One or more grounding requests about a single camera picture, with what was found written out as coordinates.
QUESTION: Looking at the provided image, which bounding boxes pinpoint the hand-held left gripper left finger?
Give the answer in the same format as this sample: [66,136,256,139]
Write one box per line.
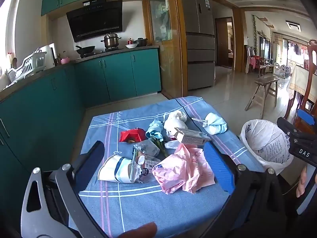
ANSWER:
[21,140,112,238]

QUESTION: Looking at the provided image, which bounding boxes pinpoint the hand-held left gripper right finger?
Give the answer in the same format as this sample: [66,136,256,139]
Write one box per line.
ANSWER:
[198,141,300,238]

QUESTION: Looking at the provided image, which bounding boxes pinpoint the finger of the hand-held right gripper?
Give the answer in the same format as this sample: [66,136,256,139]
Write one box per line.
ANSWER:
[277,117,301,142]
[297,108,317,129]

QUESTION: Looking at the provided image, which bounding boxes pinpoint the white paper cup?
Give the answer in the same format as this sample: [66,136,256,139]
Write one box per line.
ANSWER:
[97,154,135,184]

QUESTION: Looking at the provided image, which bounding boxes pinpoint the bin with white plastic liner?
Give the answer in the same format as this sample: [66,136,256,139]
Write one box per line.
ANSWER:
[240,119,294,176]

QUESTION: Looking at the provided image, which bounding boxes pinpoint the pink plastic bag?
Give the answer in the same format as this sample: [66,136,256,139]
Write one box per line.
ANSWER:
[152,143,216,195]

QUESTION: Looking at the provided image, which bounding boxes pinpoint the white medicine box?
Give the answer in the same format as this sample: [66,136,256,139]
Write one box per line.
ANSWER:
[173,127,211,145]

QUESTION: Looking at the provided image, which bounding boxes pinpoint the white plastic bag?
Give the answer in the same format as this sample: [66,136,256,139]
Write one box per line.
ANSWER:
[163,110,187,138]
[192,112,228,135]

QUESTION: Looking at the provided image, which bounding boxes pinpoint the red paper packet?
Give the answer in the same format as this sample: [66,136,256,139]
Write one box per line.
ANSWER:
[119,128,146,143]

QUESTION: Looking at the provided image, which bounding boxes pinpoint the clear snack wrapper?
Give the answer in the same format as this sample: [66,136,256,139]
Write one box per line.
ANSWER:
[129,146,161,182]

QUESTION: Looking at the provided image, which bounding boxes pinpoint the small clear plastic bag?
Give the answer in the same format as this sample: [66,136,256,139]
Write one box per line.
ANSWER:
[164,140,180,150]

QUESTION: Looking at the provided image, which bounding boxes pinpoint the clear plastic packet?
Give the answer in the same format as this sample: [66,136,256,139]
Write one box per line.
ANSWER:
[132,139,161,158]

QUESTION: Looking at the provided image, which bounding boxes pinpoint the green leafy vegetable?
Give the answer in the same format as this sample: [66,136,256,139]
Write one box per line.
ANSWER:
[152,137,169,158]

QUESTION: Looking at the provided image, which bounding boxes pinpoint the blue-green wrapper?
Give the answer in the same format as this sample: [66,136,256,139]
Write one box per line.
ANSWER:
[145,119,164,142]

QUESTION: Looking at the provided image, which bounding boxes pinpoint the person's right hand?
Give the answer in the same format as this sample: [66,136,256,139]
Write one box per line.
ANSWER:
[296,165,308,198]

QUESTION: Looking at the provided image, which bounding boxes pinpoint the person's left hand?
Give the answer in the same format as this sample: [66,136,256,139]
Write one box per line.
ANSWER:
[116,222,158,238]

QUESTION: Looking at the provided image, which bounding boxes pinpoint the dining table with checked cloth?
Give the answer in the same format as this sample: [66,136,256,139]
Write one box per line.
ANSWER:
[287,64,317,97]

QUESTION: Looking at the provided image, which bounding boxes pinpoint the wooden bench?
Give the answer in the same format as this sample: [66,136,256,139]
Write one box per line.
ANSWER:
[245,76,280,119]

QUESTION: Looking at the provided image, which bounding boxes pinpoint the dark wooden chair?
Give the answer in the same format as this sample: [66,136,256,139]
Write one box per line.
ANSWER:
[284,39,317,134]

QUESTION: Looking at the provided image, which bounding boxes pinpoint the blue plaid tablecloth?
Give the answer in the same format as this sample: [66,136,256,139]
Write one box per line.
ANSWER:
[68,95,266,238]

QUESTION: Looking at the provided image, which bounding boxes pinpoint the teal kitchen base cabinets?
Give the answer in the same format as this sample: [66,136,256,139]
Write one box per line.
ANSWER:
[0,45,162,238]

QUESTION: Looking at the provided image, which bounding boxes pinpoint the ceiling air vent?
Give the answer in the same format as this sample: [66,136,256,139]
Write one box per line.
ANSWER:
[285,20,302,32]

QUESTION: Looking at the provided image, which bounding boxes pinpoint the green ivy garland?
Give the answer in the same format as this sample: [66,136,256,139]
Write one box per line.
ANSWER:
[251,14,259,52]

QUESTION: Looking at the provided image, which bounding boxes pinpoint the brown interior door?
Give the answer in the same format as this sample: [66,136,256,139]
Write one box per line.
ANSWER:
[214,17,234,67]

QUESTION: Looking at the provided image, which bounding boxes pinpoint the black wok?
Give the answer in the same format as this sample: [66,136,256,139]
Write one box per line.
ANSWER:
[75,45,96,56]

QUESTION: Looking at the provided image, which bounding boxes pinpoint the white dish rack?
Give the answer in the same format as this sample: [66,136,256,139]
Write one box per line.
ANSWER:
[7,48,47,82]

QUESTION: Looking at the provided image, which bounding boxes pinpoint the steel cooking pot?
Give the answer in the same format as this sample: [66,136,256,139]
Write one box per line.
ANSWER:
[100,33,122,49]

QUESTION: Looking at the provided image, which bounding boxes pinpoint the grey refrigerator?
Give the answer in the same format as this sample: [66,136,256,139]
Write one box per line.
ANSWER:
[180,0,216,91]

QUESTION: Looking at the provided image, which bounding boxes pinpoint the black range hood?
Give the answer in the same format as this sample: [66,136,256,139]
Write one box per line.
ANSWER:
[66,0,123,42]

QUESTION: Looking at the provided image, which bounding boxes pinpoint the wooden framed glass door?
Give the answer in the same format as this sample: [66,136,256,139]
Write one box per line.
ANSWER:
[142,0,189,100]

